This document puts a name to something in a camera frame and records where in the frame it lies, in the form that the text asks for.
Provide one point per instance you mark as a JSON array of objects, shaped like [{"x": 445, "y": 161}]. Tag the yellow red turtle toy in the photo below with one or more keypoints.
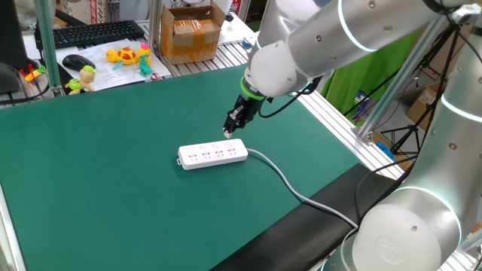
[{"x": 126, "y": 55}]

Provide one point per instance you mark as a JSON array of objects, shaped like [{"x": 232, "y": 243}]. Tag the doll toy with green cap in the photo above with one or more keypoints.
[{"x": 86, "y": 79}]

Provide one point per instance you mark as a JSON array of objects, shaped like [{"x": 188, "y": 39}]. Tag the taped cardboard box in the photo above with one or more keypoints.
[{"x": 188, "y": 37}]

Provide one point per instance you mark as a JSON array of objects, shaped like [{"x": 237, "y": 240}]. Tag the black rubber strip mat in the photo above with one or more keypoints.
[{"x": 286, "y": 241}]

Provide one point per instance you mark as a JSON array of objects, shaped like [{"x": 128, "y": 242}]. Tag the white four-socket power strip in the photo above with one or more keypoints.
[{"x": 211, "y": 154}]

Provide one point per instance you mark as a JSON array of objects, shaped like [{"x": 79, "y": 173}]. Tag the aluminium frame post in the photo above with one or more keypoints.
[
  {"x": 49, "y": 45},
  {"x": 391, "y": 94},
  {"x": 154, "y": 22}
]

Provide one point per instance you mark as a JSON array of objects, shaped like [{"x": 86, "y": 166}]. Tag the black computer keyboard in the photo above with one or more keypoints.
[{"x": 90, "y": 34}]

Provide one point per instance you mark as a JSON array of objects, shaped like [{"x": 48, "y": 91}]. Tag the bright green cloth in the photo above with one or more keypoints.
[{"x": 361, "y": 83}]

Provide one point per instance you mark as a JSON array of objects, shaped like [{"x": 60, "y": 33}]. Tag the pink-haired green doll toy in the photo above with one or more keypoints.
[{"x": 144, "y": 64}]

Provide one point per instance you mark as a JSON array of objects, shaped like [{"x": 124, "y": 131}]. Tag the green table mat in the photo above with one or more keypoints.
[{"x": 94, "y": 188}]

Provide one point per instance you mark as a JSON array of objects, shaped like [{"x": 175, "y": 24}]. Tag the black tripod stand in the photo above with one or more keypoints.
[{"x": 414, "y": 130}]

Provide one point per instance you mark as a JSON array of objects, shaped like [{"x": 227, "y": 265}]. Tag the red yellow plastic toy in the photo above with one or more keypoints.
[{"x": 33, "y": 75}]

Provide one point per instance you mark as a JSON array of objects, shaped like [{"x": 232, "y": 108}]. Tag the black computer monitor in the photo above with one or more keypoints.
[{"x": 9, "y": 37}]

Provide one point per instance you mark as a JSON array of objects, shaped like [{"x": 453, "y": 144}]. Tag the open brown storage carton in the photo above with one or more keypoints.
[{"x": 421, "y": 105}]

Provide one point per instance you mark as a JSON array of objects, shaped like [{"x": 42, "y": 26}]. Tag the white printed paper sheets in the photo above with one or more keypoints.
[{"x": 109, "y": 75}]

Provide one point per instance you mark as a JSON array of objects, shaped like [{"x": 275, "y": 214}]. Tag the black computer mouse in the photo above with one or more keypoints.
[{"x": 77, "y": 62}]

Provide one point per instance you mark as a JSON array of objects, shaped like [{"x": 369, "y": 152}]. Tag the aluminium profile side rail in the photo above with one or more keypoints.
[
  {"x": 339, "y": 124},
  {"x": 9, "y": 241}
]

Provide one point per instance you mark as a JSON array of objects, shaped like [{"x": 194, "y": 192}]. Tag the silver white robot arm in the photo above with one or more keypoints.
[{"x": 406, "y": 233}]

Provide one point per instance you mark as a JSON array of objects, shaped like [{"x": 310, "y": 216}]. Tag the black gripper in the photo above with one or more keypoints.
[{"x": 250, "y": 106}]

